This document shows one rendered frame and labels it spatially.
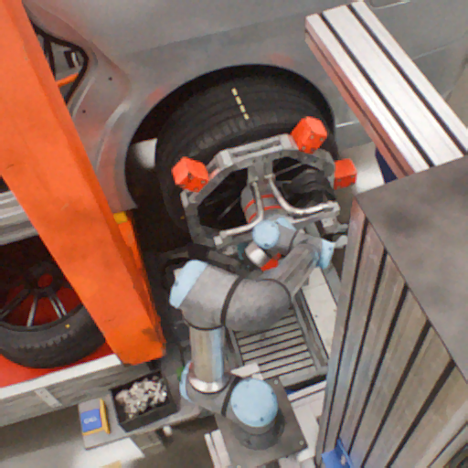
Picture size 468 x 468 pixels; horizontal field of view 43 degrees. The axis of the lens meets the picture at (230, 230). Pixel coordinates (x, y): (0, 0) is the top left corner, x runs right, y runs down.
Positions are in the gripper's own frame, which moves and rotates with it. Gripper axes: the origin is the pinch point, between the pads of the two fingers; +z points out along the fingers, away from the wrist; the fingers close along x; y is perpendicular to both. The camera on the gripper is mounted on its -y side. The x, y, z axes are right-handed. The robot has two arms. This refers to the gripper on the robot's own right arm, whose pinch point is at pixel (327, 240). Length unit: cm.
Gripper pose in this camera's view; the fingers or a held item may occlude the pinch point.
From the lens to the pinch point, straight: 207.7
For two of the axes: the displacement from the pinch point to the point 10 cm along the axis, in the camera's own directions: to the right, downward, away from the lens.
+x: 2.8, 7.9, -5.5
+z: -9.6, 2.7, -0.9
